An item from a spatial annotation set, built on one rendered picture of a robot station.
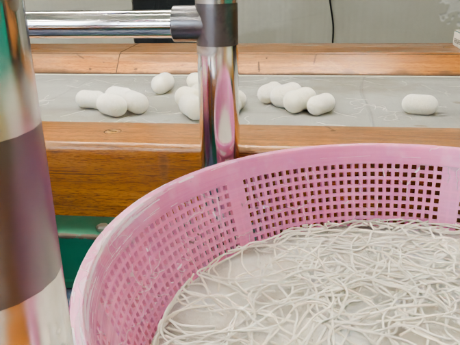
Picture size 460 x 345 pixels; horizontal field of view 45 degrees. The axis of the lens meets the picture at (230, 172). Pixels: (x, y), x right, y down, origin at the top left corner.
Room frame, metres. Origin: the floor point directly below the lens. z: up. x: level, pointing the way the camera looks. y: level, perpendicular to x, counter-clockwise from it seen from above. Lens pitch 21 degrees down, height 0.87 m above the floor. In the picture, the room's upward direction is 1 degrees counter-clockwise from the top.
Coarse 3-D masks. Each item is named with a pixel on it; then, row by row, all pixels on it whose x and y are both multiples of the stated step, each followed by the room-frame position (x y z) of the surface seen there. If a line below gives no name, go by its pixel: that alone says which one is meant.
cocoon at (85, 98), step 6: (84, 90) 0.53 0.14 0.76; (90, 90) 0.53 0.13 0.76; (78, 96) 0.52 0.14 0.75; (84, 96) 0.52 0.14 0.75; (90, 96) 0.52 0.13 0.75; (96, 96) 0.52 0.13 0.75; (78, 102) 0.52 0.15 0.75; (84, 102) 0.52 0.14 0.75; (90, 102) 0.52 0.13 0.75; (96, 102) 0.51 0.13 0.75; (96, 108) 0.52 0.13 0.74
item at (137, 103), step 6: (132, 90) 0.51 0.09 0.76; (126, 96) 0.50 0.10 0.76; (132, 96) 0.50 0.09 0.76; (138, 96) 0.50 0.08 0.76; (144, 96) 0.50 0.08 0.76; (132, 102) 0.49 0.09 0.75; (138, 102) 0.49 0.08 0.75; (144, 102) 0.50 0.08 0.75; (132, 108) 0.49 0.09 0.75; (138, 108) 0.49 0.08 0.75; (144, 108) 0.50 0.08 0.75
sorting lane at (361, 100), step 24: (48, 96) 0.58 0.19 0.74; (72, 96) 0.58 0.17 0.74; (168, 96) 0.57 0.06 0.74; (336, 96) 0.56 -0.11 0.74; (360, 96) 0.56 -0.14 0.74; (384, 96) 0.55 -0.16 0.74; (456, 96) 0.55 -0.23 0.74; (48, 120) 0.48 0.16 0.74; (72, 120) 0.48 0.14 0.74; (96, 120) 0.48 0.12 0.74; (120, 120) 0.48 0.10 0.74; (144, 120) 0.48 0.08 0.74; (168, 120) 0.48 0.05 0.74; (192, 120) 0.47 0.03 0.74; (240, 120) 0.47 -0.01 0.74; (264, 120) 0.47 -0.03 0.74; (288, 120) 0.47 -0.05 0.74; (312, 120) 0.47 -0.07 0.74; (336, 120) 0.46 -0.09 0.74; (360, 120) 0.46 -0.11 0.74; (384, 120) 0.46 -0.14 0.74; (408, 120) 0.46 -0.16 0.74; (432, 120) 0.46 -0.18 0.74; (456, 120) 0.46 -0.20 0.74
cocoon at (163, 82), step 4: (156, 76) 0.58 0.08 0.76; (160, 76) 0.58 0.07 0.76; (164, 76) 0.58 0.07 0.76; (168, 76) 0.59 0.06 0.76; (152, 80) 0.58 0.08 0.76; (156, 80) 0.58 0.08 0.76; (160, 80) 0.58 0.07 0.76; (164, 80) 0.58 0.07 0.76; (168, 80) 0.58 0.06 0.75; (172, 80) 0.59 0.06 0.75; (152, 84) 0.58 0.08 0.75; (156, 84) 0.58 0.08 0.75; (160, 84) 0.58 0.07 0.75; (164, 84) 0.58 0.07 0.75; (168, 84) 0.58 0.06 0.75; (172, 84) 0.59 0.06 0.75; (152, 88) 0.58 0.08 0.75; (156, 88) 0.58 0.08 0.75; (160, 88) 0.58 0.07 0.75; (164, 88) 0.58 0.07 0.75; (168, 88) 0.58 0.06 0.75; (156, 92) 0.58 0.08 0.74; (160, 92) 0.58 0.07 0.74; (164, 92) 0.58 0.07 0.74
